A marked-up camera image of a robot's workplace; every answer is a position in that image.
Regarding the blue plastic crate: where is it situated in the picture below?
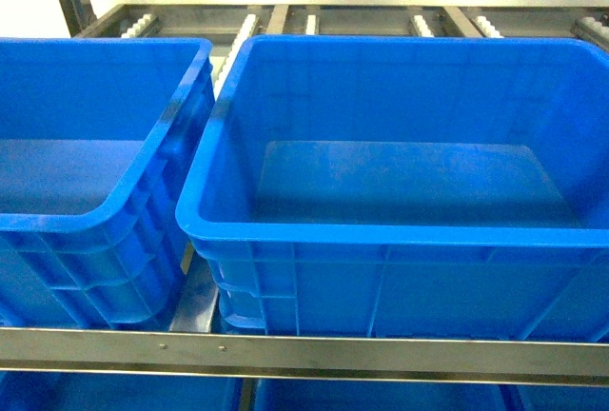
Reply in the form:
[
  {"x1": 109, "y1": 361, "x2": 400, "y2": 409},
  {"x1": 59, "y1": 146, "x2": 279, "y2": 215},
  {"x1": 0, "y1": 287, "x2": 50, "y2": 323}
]
[
  {"x1": 1, "y1": 38, "x2": 214, "y2": 330},
  {"x1": 176, "y1": 35, "x2": 608, "y2": 343}
]

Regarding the blue crate lower left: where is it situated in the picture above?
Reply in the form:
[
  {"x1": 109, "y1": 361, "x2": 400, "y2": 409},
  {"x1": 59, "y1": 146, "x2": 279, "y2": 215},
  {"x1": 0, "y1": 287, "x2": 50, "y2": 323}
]
[{"x1": 1, "y1": 372, "x2": 242, "y2": 410}]

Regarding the blue plastic crate left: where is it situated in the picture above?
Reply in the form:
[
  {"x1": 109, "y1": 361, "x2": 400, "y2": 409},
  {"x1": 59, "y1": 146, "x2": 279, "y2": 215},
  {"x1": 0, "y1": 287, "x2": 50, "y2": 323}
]
[{"x1": 1, "y1": 38, "x2": 214, "y2": 330}]

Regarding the metal roller shelf rack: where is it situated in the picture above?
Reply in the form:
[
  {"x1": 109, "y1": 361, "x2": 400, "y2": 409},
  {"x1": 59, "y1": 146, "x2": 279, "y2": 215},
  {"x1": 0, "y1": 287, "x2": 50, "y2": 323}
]
[{"x1": 1, "y1": 0, "x2": 608, "y2": 387}]

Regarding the blue plastic crate centre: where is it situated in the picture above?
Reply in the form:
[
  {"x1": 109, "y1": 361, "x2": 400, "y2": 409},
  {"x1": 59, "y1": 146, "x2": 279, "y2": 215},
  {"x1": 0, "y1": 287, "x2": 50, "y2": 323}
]
[{"x1": 176, "y1": 35, "x2": 608, "y2": 343}]

